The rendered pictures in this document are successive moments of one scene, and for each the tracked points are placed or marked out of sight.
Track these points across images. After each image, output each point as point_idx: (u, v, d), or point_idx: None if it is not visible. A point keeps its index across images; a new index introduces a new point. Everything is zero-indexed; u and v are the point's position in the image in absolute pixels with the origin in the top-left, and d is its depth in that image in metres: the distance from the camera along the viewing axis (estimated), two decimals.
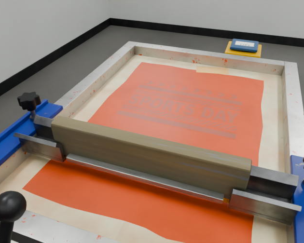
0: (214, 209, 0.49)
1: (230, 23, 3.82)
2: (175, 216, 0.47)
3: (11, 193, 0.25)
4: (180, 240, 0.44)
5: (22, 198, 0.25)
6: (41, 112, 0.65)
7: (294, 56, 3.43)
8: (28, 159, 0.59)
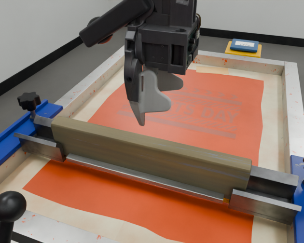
0: (214, 209, 0.49)
1: (230, 23, 3.82)
2: (175, 216, 0.47)
3: (11, 193, 0.25)
4: (180, 240, 0.44)
5: (22, 198, 0.25)
6: (41, 112, 0.65)
7: (294, 56, 3.43)
8: (28, 159, 0.59)
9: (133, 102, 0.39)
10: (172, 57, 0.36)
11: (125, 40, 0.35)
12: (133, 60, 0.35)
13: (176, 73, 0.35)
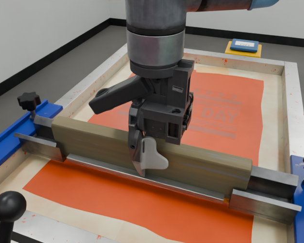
0: (214, 209, 0.49)
1: (230, 23, 3.82)
2: (175, 216, 0.47)
3: (11, 193, 0.25)
4: (180, 240, 0.44)
5: (22, 198, 0.25)
6: (41, 112, 0.65)
7: (294, 56, 3.43)
8: (28, 159, 0.59)
9: (135, 162, 0.45)
10: (169, 127, 0.43)
11: (129, 114, 0.41)
12: (135, 132, 0.42)
13: (172, 143, 0.41)
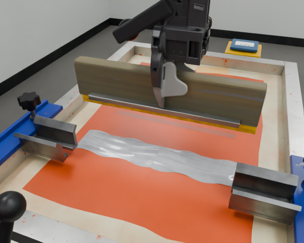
0: (214, 209, 0.49)
1: (230, 23, 3.82)
2: (175, 216, 0.47)
3: (11, 193, 0.25)
4: (180, 240, 0.44)
5: (22, 198, 0.25)
6: (41, 112, 0.65)
7: (294, 56, 3.43)
8: (28, 159, 0.59)
9: (156, 88, 0.48)
10: (189, 51, 0.45)
11: (151, 37, 0.44)
12: (158, 54, 0.44)
13: (193, 64, 0.44)
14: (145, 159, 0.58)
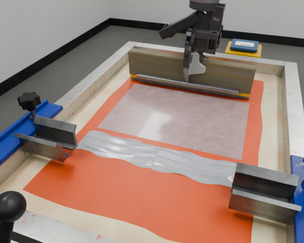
0: (214, 209, 0.49)
1: (230, 23, 3.82)
2: (175, 217, 0.48)
3: (11, 193, 0.25)
4: (180, 241, 0.44)
5: (22, 198, 0.25)
6: (41, 112, 0.65)
7: (294, 56, 3.43)
8: (28, 160, 0.59)
9: (186, 69, 0.75)
10: (208, 46, 0.73)
11: (186, 36, 0.71)
12: (189, 47, 0.71)
13: (210, 53, 0.71)
14: (145, 160, 0.58)
